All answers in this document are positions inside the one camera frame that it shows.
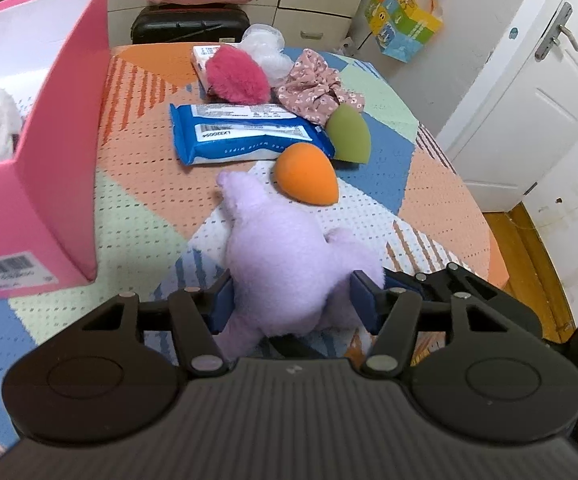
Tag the magenta fluffy puff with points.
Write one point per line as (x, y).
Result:
(236, 77)

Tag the white tissue packet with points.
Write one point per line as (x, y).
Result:
(201, 60)

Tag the pink floral scrunchie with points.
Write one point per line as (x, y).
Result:
(309, 90)

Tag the purple plush toy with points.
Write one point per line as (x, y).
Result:
(284, 260)

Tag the white door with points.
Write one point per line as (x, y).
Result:
(519, 125)

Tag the orange makeup sponge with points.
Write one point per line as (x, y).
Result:
(306, 175)

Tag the patterned colourful tablecloth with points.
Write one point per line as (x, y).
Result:
(139, 195)

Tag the blue wet wipes pack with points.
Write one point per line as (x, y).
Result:
(239, 135)

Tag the pink cardboard box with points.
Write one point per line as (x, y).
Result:
(59, 160)

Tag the black suitcase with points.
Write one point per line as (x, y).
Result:
(184, 22)

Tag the green makeup sponge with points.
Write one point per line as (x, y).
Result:
(350, 135)

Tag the colourful gift bag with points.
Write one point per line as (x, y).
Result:
(404, 25)

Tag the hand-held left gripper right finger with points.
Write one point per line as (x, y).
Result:
(364, 303)

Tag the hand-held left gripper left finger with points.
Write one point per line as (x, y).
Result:
(221, 306)

